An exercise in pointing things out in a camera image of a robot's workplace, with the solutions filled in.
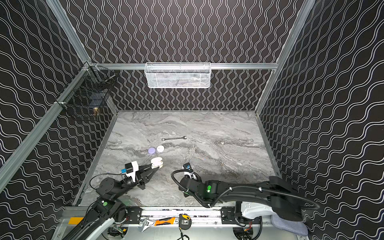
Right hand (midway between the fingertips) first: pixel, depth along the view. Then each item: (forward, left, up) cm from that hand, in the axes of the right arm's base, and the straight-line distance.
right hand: (185, 182), depth 78 cm
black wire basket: (+47, +63, +23) cm, 82 cm away
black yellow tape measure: (-17, -1, -4) cm, 17 cm away
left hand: (0, +11, +17) cm, 20 cm away
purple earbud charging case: (+22, +23, -5) cm, 33 cm away
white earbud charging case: (+23, +18, -5) cm, 30 cm away
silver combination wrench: (+33, +3, -6) cm, 34 cm away
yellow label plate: (-18, +54, -5) cm, 57 cm away
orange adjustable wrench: (-18, +17, -5) cm, 25 cm away
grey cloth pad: (-18, -54, -7) cm, 57 cm away
